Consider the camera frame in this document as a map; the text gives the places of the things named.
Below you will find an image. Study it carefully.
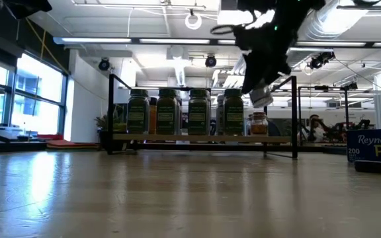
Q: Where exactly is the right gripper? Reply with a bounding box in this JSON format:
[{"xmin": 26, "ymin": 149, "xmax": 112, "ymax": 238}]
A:
[{"xmin": 232, "ymin": 8, "xmax": 306, "ymax": 95}]

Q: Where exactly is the green-lid oregano spice jar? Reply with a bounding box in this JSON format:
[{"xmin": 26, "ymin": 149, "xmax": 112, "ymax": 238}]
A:
[
  {"xmin": 223, "ymin": 88, "xmax": 245, "ymax": 136},
  {"xmin": 126, "ymin": 88, "xmax": 151, "ymax": 136},
  {"xmin": 156, "ymin": 88, "xmax": 180, "ymax": 136},
  {"xmin": 187, "ymin": 88, "xmax": 212, "ymax": 136}
]

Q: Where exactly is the black-lid orange spice jar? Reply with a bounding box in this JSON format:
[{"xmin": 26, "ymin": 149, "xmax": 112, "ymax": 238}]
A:
[{"xmin": 148, "ymin": 97, "xmax": 158, "ymax": 135}]

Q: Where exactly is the dark chair back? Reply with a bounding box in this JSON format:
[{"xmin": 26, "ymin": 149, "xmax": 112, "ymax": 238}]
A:
[{"xmin": 267, "ymin": 119, "xmax": 281, "ymax": 137}]

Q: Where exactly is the black round ceiling speaker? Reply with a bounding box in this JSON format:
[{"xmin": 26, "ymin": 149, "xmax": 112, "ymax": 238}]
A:
[
  {"xmin": 97, "ymin": 58, "xmax": 111, "ymax": 72},
  {"xmin": 204, "ymin": 54, "xmax": 217, "ymax": 69}
]

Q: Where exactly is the black track spotlight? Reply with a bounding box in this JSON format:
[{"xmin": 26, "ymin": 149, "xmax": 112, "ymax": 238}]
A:
[{"xmin": 308, "ymin": 51, "xmax": 336, "ymax": 70}]

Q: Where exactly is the person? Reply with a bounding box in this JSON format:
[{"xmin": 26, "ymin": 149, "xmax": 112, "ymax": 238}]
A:
[{"xmin": 301, "ymin": 114, "xmax": 327, "ymax": 143}]

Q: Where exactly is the blue Reynolds box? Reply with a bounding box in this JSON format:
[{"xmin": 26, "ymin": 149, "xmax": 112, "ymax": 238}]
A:
[{"xmin": 346, "ymin": 128, "xmax": 381, "ymax": 165}]

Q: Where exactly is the potted succulent plant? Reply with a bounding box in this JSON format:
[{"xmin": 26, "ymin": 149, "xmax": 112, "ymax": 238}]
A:
[{"xmin": 94, "ymin": 114, "xmax": 128, "ymax": 151}]

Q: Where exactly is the red notebook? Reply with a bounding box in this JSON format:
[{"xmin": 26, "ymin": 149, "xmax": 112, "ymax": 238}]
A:
[{"xmin": 46, "ymin": 138, "xmax": 99, "ymax": 149}]

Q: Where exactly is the window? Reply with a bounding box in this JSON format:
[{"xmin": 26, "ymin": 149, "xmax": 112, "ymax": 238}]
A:
[{"xmin": 0, "ymin": 52, "xmax": 68, "ymax": 136}]

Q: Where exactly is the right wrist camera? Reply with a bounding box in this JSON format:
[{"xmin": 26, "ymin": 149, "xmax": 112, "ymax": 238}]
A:
[{"xmin": 232, "ymin": 26, "xmax": 254, "ymax": 51}]

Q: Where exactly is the ribbed silver air duct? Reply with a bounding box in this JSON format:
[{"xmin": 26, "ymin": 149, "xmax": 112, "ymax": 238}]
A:
[{"xmin": 284, "ymin": 48, "xmax": 335, "ymax": 69}]

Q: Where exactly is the black background metal frame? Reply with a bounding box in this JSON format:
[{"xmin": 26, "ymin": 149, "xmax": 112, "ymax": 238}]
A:
[{"xmin": 297, "ymin": 82, "xmax": 359, "ymax": 146}]

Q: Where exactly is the wooden shelf with black frame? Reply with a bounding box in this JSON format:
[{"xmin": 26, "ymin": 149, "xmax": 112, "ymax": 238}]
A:
[{"xmin": 106, "ymin": 73, "xmax": 299, "ymax": 160}]

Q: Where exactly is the white ceiling ring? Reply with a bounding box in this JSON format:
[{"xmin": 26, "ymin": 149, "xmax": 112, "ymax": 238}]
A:
[{"xmin": 184, "ymin": 12, "xmax": 203, "ymax": 30}]

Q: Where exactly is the large silver air duct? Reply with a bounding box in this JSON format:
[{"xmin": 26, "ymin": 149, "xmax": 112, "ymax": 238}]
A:
[{"xmin": 296, "ymin": 0, "xmax": 353, "ymax": 42}]

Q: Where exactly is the black overhead bracket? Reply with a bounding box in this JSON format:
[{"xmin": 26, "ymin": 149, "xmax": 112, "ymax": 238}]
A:
[{"xmin": 337, "ymin": 0, "xmax": 381, "ymax": 17}]

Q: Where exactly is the yellow hanging cable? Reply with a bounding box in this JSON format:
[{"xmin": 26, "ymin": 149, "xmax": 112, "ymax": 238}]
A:
[{"xmin": 21, "ymin": 18, "xmax": 69, "ymax": 75}]

